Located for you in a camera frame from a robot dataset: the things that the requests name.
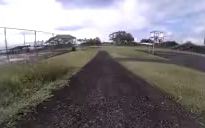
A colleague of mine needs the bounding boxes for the dark asphalt track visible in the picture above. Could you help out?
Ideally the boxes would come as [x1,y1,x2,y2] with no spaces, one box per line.
[136,49,205,75]

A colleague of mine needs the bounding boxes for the dark gravel path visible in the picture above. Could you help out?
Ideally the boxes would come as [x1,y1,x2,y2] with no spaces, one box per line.
[14,49,204,128]

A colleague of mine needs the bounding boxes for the grey paved court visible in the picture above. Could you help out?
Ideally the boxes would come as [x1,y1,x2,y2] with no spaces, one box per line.
[0,49,71,65]

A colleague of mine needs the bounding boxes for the grass lawn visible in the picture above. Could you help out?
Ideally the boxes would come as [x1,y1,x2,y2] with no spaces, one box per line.
[101,45,205,126]
[0,47,100,128]

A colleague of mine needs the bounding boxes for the row of distant trees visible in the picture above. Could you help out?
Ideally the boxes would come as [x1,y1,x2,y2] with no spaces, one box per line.
[77,36,103,47]

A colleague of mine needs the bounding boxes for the white metal frame tower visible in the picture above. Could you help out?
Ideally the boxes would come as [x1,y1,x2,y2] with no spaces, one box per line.
[149,30,165,56]

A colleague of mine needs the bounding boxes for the broad dark tree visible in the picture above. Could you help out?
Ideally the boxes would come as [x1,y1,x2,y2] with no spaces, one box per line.
[108,30,135,45]

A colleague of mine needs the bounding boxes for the building with hipped roof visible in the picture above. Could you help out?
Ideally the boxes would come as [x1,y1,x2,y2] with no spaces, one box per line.
[44,34,78,46]

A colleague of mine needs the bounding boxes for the tall wire mesh fence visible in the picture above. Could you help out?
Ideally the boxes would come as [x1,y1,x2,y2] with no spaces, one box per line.
[0,25,56,65]

